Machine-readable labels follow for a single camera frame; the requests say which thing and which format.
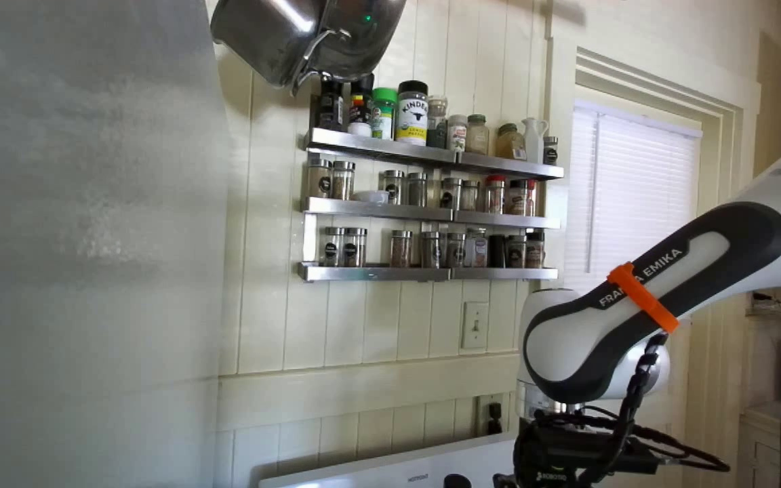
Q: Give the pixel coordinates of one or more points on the large bottle yellow label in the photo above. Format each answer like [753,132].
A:
[414,116]

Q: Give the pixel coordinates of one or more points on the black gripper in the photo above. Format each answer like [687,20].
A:
[562,452]

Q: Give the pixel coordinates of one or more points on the amber glass jar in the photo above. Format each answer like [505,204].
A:
[505,142]

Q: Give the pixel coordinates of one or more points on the small red white bottle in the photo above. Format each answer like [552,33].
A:
[360,123]

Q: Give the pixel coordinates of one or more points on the dark spice jar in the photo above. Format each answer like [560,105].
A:
[498,250]

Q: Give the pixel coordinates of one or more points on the white window blind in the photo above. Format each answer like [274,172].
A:
[624,181]

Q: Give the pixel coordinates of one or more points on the three-tier steel spice rack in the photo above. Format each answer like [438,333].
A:
[428,222]

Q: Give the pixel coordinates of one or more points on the white refrigerator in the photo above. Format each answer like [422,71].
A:
[82,272]

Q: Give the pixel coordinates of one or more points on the slim glass bottle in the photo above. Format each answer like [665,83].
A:
[438,123]

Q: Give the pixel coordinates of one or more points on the small dark jar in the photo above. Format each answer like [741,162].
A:
[552,150]

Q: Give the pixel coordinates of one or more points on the white gas stove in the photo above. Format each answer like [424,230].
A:
[380,470]

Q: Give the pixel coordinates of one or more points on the white label spice jar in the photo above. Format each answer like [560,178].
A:
[456,134]

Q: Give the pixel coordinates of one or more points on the white light switch plate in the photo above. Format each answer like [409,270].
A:
[475,326]

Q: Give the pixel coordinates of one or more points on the white blind wand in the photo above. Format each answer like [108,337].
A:
[596,192]

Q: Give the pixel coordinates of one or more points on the black stove dial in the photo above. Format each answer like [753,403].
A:
[456,482]

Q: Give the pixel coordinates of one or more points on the cream cabinet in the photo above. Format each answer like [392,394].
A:
[760,452]

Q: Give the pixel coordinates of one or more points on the cream wooden door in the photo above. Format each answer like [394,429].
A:
[678,424]

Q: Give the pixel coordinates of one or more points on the clear glass jar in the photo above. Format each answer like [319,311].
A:
[478,138]

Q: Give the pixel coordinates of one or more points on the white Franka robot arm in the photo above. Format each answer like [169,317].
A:
[590,336]

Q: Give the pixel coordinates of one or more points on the tall dark bottle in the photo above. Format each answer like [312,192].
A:
[330,106]

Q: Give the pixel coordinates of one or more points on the green lid bottle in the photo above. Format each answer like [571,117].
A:
[383,113]

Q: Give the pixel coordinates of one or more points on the hanging stainless steel pot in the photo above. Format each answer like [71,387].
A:
[364,37]
[259,41]

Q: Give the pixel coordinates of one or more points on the small glass spice jar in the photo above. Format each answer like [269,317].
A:
[415,192]
[448,193]
[331,249]
[392,188]
[399,249]
[535,250]
[475,249]
[517,250]
[472,193]
[453,249]
[354,249]
[344,181]
[429,249]

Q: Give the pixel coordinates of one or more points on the wall outlet with black plug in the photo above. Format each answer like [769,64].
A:
[493,416]

